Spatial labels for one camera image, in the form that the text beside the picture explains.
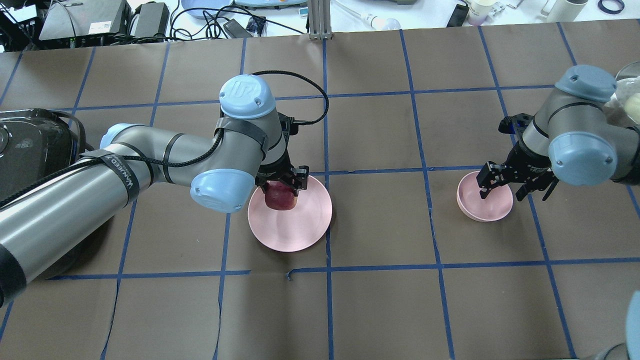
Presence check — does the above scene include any red apple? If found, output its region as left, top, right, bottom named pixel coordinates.
left=264, top=181, right=298, bottom=211

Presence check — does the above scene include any pink plate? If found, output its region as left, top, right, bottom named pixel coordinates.
left=247, top=176, right=333, bottom=253

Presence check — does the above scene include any black power adapter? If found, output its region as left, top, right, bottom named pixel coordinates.
left=129, top=1, right=169, bottom=39

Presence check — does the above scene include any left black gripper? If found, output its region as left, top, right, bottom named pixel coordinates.
left=254, top=150, right=310, bottom=197

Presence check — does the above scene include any aluminium frame post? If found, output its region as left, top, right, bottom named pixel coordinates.
left=307, top=0, right=333, bottom=41

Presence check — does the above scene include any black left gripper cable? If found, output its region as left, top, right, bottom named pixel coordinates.
left=0, top=70, right=330, bottom=208

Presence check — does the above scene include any black rice cooker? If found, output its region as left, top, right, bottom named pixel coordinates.
left=0, top=108, right=94, bottom=200

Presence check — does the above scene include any pink bowl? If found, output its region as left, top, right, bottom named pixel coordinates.
left=455, top=171, right=514, bottom=223

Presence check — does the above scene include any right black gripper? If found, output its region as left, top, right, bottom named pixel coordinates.
left=476, top=140, right=558, bottom=202

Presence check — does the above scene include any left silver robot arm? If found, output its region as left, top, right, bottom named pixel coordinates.
left=1, top=71, right=310, bottom=305

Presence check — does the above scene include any grey electronics box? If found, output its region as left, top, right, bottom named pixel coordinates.
left=39, top=0, right=131, bottom=42

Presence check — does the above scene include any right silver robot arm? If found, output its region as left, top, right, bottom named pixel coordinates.
left=477, top=64, right=639, bottom=201

